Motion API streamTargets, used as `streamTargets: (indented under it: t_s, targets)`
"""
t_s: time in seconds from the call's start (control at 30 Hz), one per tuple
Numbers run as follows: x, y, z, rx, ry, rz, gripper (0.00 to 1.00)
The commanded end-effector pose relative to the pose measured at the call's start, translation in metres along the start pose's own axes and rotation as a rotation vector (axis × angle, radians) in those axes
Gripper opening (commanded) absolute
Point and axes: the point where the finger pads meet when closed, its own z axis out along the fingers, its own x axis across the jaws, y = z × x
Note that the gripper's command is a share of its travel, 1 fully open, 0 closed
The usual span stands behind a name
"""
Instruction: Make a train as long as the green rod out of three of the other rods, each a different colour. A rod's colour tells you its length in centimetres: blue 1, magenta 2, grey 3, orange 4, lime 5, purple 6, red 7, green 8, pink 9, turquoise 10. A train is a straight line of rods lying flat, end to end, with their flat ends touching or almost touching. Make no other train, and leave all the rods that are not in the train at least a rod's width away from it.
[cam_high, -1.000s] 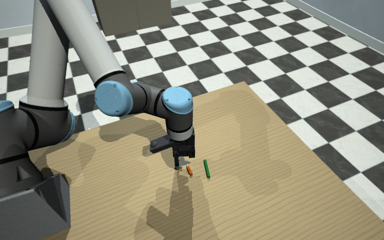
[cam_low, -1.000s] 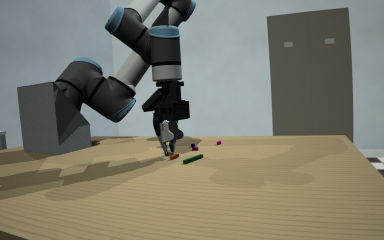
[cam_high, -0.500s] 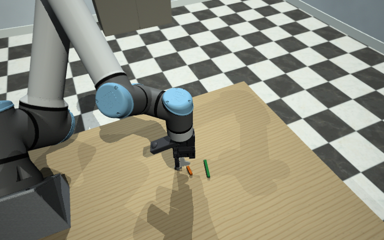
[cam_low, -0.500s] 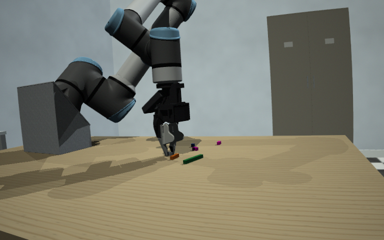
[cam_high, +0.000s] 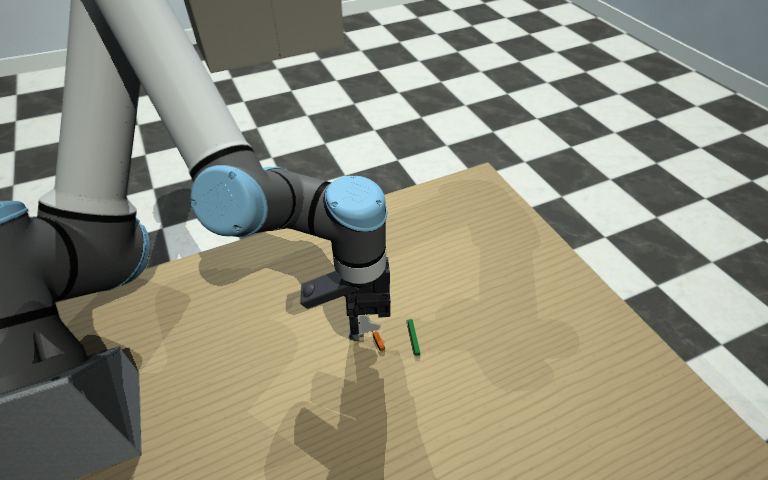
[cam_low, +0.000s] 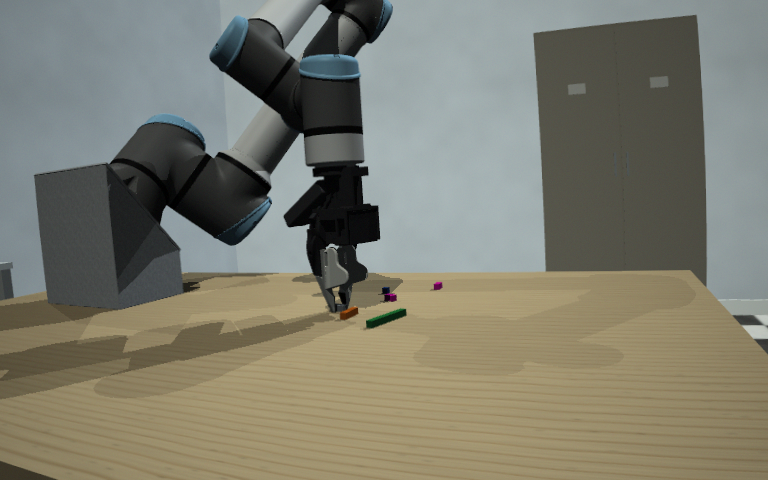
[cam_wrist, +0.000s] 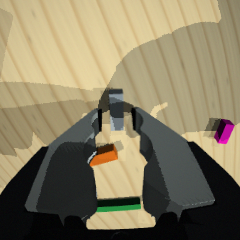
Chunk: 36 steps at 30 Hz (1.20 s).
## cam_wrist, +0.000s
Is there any magenta block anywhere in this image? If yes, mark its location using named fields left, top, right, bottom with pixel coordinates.
left=214, top=119, right=235, bottom=144

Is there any grey rod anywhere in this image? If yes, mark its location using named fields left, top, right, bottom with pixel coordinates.
left=109, top=89, right=124, bottom=131

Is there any orange rod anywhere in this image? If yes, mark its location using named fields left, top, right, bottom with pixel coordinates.
left=90, top=144, right=118, bottom=166

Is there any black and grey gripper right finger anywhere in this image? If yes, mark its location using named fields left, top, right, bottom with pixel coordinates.
left=131, top=107, right=240, bottom=240

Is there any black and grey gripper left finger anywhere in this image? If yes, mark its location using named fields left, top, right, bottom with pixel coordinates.
left=0, top=108, right=102, bottom=240

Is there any green rod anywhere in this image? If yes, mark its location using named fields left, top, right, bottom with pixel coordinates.
left=96, top=197, right=141, bottom=212

